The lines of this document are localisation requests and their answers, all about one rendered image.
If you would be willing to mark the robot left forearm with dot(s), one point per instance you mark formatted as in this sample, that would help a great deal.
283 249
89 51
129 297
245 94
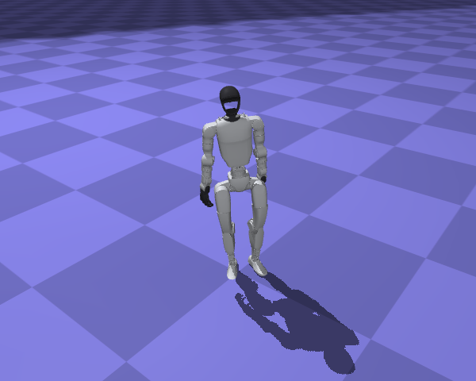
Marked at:
261 167

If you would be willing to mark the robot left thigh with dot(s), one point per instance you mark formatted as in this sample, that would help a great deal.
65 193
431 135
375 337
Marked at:
259 204

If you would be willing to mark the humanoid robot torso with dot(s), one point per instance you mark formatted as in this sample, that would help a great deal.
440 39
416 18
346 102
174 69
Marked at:
234 140

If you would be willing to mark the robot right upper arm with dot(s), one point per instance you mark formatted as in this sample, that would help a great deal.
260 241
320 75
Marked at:
208 132

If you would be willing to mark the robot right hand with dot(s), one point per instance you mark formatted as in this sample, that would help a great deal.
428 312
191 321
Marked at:
205 197

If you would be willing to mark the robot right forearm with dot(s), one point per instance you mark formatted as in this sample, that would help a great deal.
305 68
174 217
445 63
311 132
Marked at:
206 176

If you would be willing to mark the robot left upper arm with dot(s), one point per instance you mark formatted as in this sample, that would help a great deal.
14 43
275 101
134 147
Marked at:
258 134

